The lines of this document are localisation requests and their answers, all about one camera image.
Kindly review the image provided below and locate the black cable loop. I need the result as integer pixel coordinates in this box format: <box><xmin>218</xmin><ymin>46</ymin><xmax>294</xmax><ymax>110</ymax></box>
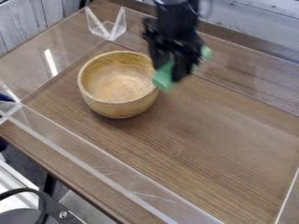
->
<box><xmin>0</xmin><ymin>187</ymin><xmax>51</xmax><ymax>224</ymax></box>

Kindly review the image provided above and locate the clear acrylic tray wall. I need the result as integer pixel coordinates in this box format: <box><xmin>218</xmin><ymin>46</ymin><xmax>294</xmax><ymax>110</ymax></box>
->
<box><xmin>0</xmin><ymin>85</ymin><xmax>225</xmax><ymax>224</ymax></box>

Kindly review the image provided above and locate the clear acrylic corner bracket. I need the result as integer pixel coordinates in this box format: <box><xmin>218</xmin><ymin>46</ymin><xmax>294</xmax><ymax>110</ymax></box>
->
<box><xmin>85</xmin><ymin>7</ymin><xmax>127</xmax><ymax>41</ymax></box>

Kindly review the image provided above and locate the black table leg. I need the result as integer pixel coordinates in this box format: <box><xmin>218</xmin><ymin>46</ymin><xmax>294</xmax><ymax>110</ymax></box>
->
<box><xmin>43</xmin><ymin>174</ymin><xmax>57</xmax><ymax>196</ymax></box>

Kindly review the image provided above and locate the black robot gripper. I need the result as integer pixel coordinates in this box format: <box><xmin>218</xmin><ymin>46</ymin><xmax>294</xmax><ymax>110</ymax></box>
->
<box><xmin>143</xmin><ymin>3</ymin><xmax>203</xmax><ymax>82</ymax></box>

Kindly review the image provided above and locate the green rectangular block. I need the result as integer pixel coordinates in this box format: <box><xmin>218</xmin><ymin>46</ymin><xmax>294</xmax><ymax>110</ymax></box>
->
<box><xmin>153</xmin><ymin>45</ymin><xmax>213</xmax><ymax>92</ymax></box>

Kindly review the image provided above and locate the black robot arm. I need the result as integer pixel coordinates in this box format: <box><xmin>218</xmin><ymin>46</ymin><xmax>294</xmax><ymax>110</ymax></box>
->
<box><xmin>142</xmin><ymin>0</ymin><xmax>205</xmax><ymax>82</ymax></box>

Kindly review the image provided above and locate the black metal bracket with screw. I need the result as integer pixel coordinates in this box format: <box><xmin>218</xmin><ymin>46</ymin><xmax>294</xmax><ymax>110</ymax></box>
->
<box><xmin>39</xmin><ymin>192</ymin><xmax>87</xmax><ymax>224</ymax></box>

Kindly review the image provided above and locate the brown wooden bowl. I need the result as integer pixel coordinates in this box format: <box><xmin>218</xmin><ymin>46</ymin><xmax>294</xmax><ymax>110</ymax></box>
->
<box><xmin>78</xmin><ymin>51</ymin><xmax>159</xmax><ymax>119</ymax></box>

